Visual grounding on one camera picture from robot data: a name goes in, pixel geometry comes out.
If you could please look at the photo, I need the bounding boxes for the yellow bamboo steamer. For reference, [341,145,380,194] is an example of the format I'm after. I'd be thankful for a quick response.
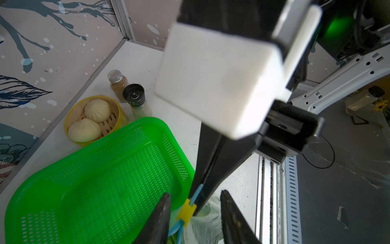
[64,95,129,147]

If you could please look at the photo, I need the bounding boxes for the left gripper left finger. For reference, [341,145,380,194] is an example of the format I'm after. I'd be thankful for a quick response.
[133,193,171,244]

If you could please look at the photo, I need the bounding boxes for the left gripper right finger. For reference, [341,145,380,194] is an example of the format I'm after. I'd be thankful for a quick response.
[220,190,261,244]

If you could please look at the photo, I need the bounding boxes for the white steamed bun right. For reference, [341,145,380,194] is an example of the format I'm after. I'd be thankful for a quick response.
[84,99,111,123]

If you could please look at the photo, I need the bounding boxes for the black lid spice shaker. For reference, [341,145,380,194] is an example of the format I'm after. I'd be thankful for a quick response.
[122,84,152,120]

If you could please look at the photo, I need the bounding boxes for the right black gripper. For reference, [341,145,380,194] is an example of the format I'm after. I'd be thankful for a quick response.
[189,101,325,216]

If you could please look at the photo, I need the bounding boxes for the brown spice shaker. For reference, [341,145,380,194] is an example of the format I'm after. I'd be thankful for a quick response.
[107,70,129,103]

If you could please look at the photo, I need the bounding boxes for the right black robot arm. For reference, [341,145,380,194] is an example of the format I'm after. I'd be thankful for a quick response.
[178,1,390,208]

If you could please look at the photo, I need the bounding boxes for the white steamed bun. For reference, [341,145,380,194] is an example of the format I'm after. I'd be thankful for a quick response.
[84,99,111,123]
[68,119,102,142]

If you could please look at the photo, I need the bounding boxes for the white steamed bun left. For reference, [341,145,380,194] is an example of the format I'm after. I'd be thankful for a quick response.
[68,119,102,142]

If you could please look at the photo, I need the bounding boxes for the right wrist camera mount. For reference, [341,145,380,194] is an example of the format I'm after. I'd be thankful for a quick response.
[155,1,323,140]

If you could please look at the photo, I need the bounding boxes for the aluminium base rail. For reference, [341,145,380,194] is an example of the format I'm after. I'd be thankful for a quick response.
[255,156,303,244]

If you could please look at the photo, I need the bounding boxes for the green plastic basket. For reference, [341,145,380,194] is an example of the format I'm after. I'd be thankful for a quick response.
[5,118,195,244]

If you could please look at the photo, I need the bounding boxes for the clear zipper bag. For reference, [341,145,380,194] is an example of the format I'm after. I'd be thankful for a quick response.
[167,196,223,244]

